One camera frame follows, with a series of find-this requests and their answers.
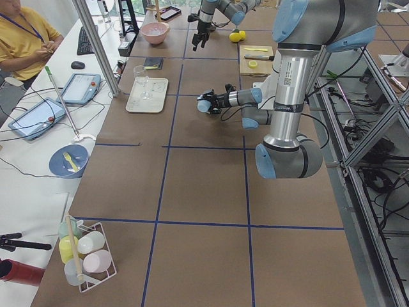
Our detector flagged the yellow plastic knife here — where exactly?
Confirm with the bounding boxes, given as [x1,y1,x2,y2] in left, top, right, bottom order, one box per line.
[243,47,269,52]

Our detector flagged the aluminium frame post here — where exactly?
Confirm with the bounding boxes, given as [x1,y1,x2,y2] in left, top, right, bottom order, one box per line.
[72,0,120,97]

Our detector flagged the red bottle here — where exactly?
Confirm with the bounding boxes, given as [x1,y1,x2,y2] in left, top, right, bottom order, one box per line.
[1,259,45,287]

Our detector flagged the yellow lemon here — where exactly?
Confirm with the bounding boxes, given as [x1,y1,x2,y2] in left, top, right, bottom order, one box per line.
[229,32,242,43]
[238,30,246,40]

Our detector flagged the yellow plastic fork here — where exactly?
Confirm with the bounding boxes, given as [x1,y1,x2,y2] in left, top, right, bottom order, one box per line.
[63,152,79,172]

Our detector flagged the clear wine glass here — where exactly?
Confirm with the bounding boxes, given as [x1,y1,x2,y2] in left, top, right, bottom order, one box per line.
[133,65,151,100]

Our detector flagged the blue bowl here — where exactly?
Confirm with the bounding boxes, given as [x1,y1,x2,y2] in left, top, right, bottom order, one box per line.
[49,144,89,179]

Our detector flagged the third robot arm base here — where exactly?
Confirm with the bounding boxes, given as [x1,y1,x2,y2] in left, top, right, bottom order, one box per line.
[378,45,408,92]

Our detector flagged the black tripod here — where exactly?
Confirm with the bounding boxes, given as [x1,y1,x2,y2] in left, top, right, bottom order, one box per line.
[1,233,52,252]

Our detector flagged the white wire cup rack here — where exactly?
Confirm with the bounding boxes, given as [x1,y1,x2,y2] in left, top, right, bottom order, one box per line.
[58,215,117,293]

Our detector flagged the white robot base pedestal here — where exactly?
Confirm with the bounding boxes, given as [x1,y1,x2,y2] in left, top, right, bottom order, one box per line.
[252,57,281,96]

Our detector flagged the black keyboard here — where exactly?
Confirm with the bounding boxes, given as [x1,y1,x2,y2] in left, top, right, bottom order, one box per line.
[77,26,94,56]

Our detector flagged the pink bowl of ice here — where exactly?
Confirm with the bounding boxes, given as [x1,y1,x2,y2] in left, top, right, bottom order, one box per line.
[141,22,169,45]

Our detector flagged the person in yellow shirt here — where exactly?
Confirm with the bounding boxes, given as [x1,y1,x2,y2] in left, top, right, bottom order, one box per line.
[1,1,64,89]

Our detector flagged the wooden cutting board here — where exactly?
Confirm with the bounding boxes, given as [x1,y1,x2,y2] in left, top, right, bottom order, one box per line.
[239,45,274,75]

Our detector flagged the cream bear tray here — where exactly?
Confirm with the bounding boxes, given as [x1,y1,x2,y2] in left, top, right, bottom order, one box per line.
[125,77,169,113]

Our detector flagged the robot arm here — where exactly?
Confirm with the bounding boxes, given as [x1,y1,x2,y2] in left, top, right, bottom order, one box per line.
[187,0,261,51]
[197,1,379,179]

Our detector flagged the blue teach pendant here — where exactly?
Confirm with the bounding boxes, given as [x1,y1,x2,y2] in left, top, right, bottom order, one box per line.
[8,98,66,140]
[61,73,102,106]

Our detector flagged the blue teach pendant near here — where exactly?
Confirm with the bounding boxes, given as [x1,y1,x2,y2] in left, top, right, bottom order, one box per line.
[8,98,66,140]

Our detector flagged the lemon half slice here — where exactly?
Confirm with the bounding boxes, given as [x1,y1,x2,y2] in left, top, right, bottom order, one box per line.
[248,60,258,69]

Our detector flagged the grey folded cloth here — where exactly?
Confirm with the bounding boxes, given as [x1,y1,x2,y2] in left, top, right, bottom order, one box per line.
[143,57,164,70]

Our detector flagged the black handled knife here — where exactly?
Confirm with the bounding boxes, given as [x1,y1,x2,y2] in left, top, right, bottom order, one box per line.
[244,54,275,61]

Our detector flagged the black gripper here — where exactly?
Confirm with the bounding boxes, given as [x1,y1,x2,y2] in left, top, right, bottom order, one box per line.
[187,13,216,51]
[197,83,233,115]

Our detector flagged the black computer mouse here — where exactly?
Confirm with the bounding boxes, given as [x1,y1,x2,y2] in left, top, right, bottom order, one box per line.
[70,61,86,70]

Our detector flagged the light blue cup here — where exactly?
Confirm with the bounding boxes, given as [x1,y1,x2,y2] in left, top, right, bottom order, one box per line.
[197,100,212,113]

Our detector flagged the wooden mug tree stand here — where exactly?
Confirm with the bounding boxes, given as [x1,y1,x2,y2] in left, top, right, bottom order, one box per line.
[146,0,162,22]

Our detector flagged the blue teach pendant far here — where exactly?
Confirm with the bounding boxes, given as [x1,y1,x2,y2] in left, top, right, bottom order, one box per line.
[61,73,102,106]

